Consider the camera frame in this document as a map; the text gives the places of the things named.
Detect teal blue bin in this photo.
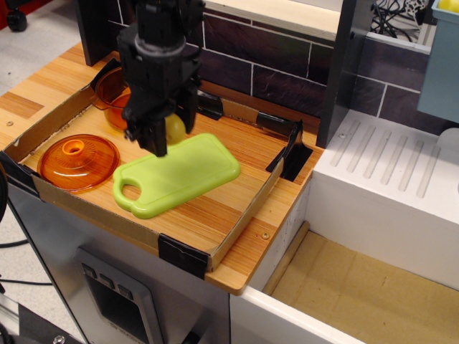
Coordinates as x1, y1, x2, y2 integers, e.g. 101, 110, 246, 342
417, 1, 458, 122

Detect orange transparent pot lid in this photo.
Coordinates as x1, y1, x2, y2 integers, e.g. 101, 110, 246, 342
37, 134, 120, 194

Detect silver toy oven front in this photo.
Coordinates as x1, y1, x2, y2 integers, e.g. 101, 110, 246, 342
9, 185, 231, 343

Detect black cable bundle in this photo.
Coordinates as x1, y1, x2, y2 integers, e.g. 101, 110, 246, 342
370, 0, 437, 43

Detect yellow toy potato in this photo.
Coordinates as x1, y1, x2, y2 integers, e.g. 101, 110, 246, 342
165, 114, 186, 145

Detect black floor cable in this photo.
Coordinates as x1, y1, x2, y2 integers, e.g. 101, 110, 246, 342
0, 239, 54, 287

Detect white toy sink unit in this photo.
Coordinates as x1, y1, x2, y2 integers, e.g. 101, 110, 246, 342
230, 111, 458, 343

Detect black caster wheel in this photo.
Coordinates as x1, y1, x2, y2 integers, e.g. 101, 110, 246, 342
5, 0, 29, 32

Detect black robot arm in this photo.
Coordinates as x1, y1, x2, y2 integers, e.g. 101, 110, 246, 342
117, 1, 205, 157

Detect orange transparent plastic pot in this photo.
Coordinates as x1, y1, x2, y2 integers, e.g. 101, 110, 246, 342
91, 67, 131, 131

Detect cardboard fence with black tape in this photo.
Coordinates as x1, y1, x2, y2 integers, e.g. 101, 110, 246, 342
0, 58, 314, 281

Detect yellow object in bin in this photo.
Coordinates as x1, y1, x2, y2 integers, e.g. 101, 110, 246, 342
437, 0, 459, 13

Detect green plastic cutting board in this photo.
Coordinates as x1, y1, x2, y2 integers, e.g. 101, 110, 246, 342
113, 133, 241, 219

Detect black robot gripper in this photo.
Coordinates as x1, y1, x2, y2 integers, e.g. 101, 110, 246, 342
118, 27, 201, 157

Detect dark grey shelf frame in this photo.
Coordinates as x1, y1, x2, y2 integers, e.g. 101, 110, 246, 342
75, 1, 370, 147

